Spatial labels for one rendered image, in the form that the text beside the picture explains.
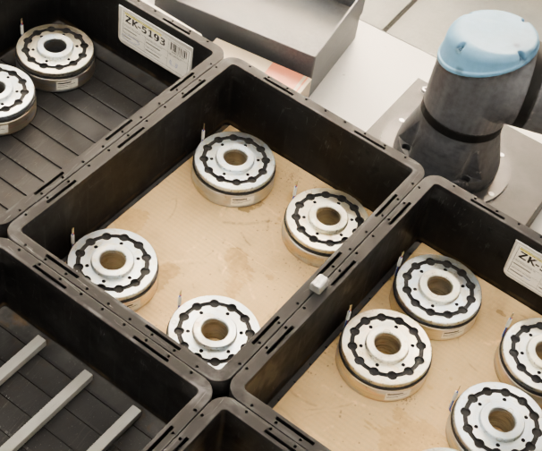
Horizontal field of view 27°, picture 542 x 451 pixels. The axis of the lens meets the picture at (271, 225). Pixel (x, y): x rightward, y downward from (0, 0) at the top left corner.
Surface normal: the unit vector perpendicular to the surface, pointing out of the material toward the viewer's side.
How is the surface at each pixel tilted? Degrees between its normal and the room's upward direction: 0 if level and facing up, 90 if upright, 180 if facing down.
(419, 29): 0
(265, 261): 0
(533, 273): 90
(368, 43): 0
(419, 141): 69
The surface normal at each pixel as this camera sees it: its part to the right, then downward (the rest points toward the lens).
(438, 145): -0.44, 0.33
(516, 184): 0.17, -0.67
